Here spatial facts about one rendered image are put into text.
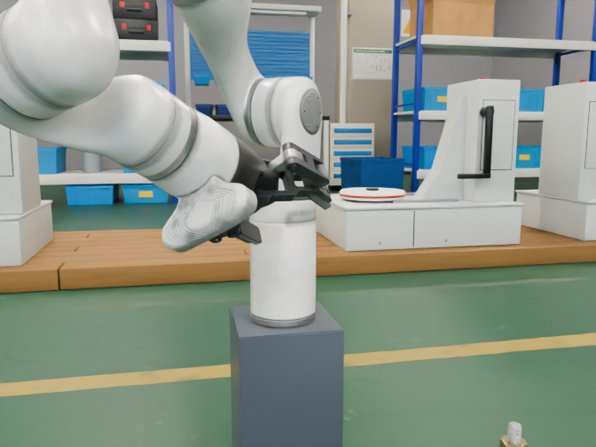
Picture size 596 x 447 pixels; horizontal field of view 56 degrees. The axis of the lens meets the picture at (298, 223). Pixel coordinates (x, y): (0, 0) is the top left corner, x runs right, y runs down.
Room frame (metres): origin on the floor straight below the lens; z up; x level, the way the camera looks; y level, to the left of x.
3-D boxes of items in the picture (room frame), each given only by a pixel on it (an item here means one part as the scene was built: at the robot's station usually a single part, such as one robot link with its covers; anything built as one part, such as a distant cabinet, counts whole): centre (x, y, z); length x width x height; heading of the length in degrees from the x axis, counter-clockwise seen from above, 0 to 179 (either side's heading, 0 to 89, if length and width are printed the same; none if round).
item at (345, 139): (6.06, -0.50, 0.35); 0.57 x 0.47 x 0.69; 12
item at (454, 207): (2.65, -0.54, 0.45); 0.82 x 0.57 x 0.74; 102
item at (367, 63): (6.64, -0.86, 1.38); 0.49 x 0.01 x 0.35; 102
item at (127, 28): (4.89, 1.35, 1.41); 0.42 x 0.34 x 0.17; 14
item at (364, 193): (2.58, -0.34, 0.30); 0.30 x 0.30 x 0.04
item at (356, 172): (5.00, -0.65, 0.19); 0.50 x 0.41 x 0.37; 17
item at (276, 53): (5.91, 0.44, 0.94); 1.40 x 0.70 x 1.89; 102
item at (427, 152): (5.47, -1.28, 0.36); 0.50 x 0.38 x 0.21; 13
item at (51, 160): (4.73, 2.17, 0.36); 0.50 x 0.38 x 0.21; 14
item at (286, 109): (0.77, 0.02, 0.54); 0.09 x 0.09 x 0.17; 60
